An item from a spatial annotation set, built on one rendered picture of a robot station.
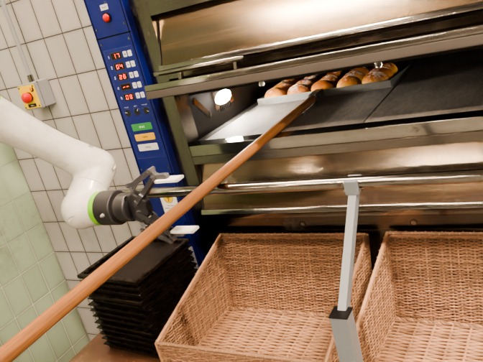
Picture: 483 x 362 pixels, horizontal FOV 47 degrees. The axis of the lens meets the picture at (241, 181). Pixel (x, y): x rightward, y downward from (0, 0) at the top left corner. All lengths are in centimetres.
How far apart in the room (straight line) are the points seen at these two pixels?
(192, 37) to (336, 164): 61
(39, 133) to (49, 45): 73
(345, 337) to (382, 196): 59
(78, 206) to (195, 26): 68
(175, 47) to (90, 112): 49
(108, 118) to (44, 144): 62
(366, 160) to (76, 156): 84
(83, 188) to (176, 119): 52
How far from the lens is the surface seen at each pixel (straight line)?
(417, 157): 167
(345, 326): 122
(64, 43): 215
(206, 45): 178
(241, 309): 202
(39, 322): 102
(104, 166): 157
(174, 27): 186
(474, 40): 139
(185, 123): 194
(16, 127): 152
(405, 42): 142
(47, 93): 225
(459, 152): 165
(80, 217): 152
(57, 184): 245
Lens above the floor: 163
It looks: 18 degrees down
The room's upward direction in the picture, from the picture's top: 15 degrees counter-clockwise
